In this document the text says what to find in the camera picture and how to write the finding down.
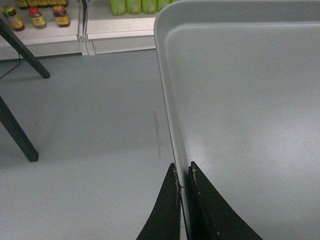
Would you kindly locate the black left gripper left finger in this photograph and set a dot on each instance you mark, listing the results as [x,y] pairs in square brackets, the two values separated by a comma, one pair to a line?
[164,222]

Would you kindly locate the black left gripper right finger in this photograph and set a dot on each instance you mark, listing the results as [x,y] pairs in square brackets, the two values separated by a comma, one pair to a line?
[207,214]

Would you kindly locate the grey plastic serving tray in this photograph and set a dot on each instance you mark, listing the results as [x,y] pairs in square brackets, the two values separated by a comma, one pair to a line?
[241,83]

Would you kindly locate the red lid sauce jar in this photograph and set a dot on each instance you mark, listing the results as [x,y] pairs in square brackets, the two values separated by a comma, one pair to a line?
[61,16]

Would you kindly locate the black table leg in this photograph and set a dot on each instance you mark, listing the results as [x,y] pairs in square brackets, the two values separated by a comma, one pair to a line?
[27,55]

